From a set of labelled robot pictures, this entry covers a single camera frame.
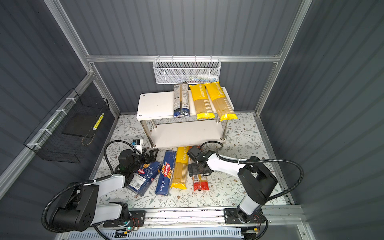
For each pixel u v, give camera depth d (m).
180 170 0.87
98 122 0.78
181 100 0.75
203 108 0.72
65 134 0.71
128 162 0.69
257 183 0.46
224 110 0.71
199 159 0.69
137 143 0.77
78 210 0.42
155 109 0.75
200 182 0.83
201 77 0.91
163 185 0.81
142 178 0.80
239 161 0.49
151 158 0.81
